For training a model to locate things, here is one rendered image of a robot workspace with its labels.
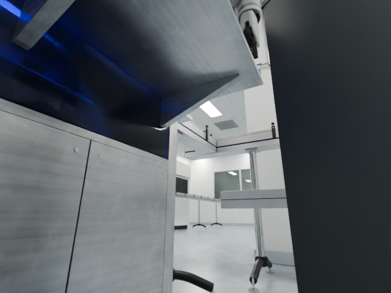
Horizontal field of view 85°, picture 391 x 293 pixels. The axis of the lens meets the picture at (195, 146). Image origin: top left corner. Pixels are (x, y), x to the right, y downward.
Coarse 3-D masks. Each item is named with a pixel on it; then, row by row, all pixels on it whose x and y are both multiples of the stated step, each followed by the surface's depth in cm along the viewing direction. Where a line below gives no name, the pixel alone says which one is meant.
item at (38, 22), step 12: (36, 0) 44; (48, 0) 40; (60, 0) 41; (72, 0) 41; (24, 12) 46; (36, 12) 42; (48, 12) 42; (60, 12) 42; (24, 24) 43; (36, 24) 43; (48, 24) 44; (24, 36) 44; (36, 36) 45; (24, 48) 47
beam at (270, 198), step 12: (228, 192) 153; (240, 192) 148; (252, 192) 145; (264, 192) 141; (276, 192) 137; (228, 204) 150; (240, 204) 146; (252, 204) 142; (264, 204) 139; (276, 204) 135
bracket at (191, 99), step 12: (204, 84) 81; (216, 84) 78; (228, 84) 76; (168, 96) 88; (180, 96) 85; (192, 96) 82; (204, 96) 79; (168, 108) 87; (180, 108) 83; (192, 108) 82; (168, 120) 85
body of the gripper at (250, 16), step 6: (246, 12) 75; (252, 12) 74; (240, 18) 76; (246, 18) 74; (252, 18) 73; (258, 18) 78; (240, 24) 74; (252, 24) 72; (252, 30) 72; (252, 36) 75; (258, 36) 77; (258, 42) 77
